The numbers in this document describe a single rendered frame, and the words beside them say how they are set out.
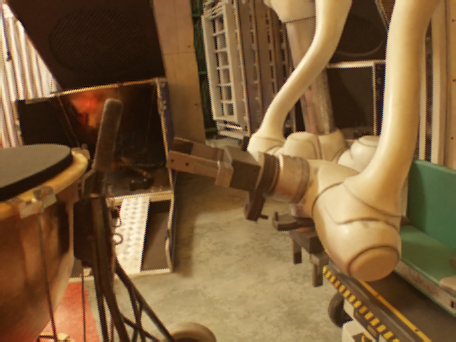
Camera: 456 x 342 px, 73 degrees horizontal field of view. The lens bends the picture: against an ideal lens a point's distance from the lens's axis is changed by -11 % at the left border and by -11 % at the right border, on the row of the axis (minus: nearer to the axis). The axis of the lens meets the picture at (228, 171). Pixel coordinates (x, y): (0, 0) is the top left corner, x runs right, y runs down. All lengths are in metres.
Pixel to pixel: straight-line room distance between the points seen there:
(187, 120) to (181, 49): 0.74
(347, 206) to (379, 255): 0.08
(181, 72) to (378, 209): 3.25
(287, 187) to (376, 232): 0.20
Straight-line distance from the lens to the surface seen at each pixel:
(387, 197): 0.52
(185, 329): 1.11
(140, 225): 2.15
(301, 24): 1.10
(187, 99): 3.65
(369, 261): 0.49
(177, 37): 3.66
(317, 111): 1.13
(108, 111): 0.61
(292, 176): 0.62
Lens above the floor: 0.91
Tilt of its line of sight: 15 degrees down
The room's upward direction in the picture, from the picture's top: 6 degrees counter-clockwise
